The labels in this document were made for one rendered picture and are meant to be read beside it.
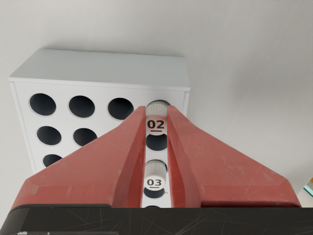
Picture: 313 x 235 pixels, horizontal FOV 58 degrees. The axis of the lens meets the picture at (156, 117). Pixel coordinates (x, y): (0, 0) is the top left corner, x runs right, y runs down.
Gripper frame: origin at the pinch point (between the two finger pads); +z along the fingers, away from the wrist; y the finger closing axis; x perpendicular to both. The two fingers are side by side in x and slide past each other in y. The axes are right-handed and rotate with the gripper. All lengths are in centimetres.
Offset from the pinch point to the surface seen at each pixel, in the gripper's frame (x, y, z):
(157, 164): 3.3, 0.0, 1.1
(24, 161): 7.2, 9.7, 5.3
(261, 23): -2.9, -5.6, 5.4
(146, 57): -1.1, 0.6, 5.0
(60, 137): 2.4, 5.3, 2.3
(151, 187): 4.2, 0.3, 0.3
